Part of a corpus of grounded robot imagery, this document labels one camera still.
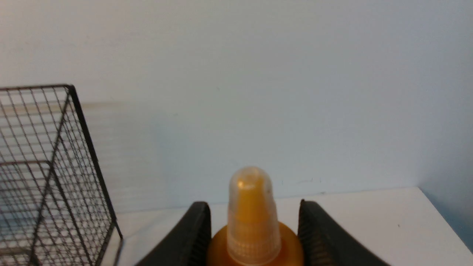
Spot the red ketchup bottle orange cap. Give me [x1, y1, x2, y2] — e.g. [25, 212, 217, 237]
[206, 166, 304, 266]

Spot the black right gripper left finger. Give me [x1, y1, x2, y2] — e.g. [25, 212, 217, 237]
[137, 201, 212, 266]

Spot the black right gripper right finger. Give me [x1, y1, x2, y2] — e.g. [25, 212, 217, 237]
[297, 199, 388, 266]

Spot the black wire mesh rack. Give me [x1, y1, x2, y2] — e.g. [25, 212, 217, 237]
[0, 84, 123, 266]

